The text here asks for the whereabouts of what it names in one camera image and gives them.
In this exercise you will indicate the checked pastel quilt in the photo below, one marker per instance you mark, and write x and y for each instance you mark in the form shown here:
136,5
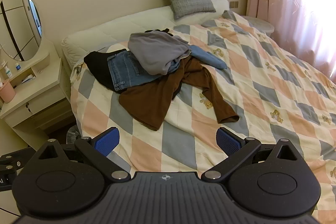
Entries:
236,82

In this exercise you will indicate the wall socket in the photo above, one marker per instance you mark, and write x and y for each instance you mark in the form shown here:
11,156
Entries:
234,4

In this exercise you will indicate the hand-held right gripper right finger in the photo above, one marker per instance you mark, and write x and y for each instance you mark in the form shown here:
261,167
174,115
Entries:
229,142

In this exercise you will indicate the light blue garment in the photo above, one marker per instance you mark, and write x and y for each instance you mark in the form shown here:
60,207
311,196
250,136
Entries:
207,57

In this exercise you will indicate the trash bin with clear bag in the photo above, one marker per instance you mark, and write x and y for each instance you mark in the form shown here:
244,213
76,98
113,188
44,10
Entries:
73,134

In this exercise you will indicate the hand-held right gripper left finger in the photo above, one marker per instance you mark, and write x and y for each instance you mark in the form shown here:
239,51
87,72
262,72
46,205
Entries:
106,142

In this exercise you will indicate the pink cup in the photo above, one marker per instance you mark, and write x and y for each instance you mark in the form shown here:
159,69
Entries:
7,91

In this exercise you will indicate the blue jeans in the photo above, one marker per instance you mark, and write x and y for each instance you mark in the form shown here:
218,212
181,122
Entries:
123,69

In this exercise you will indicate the white dresser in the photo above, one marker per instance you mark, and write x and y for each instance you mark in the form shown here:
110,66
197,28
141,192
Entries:
39,98

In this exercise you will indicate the small white bottle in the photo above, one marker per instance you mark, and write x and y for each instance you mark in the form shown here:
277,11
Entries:
17,66

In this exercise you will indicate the black garment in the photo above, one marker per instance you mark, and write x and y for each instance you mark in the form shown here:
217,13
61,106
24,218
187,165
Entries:
97,66

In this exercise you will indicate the brown shirt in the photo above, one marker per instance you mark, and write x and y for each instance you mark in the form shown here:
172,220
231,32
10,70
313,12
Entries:
152,103

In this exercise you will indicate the oval mirror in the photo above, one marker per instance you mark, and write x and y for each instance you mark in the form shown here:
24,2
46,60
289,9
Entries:
18,27

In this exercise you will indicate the white round side table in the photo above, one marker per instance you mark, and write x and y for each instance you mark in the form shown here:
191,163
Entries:
260,24

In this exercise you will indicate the grey pants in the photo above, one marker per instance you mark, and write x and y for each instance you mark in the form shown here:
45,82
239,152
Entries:
157,53

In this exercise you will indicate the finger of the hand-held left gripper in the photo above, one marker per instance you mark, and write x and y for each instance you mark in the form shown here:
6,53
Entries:
17,158

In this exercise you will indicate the small black cloth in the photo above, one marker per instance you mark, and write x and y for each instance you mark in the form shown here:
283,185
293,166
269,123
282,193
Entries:
160,30

